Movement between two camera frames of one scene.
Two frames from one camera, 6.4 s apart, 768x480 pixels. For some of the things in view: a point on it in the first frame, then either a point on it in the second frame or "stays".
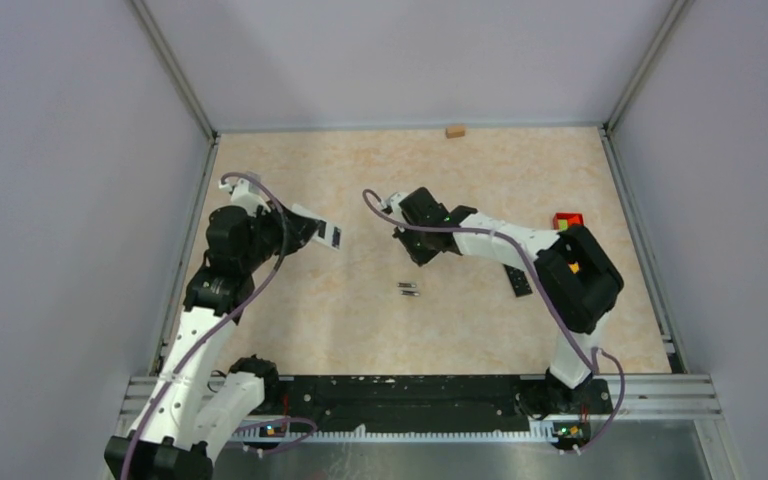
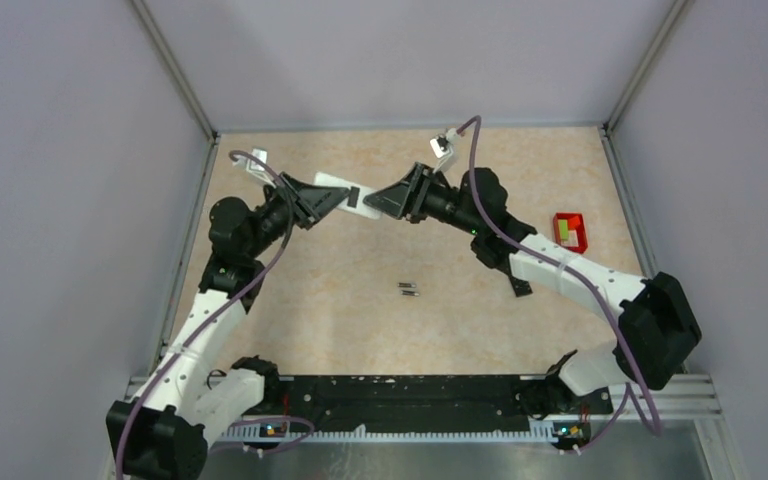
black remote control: [518, 281] stays
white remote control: [326, 233] → [362, 209]
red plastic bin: [573, 219] stays
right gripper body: [417, 245] → [435, 202]
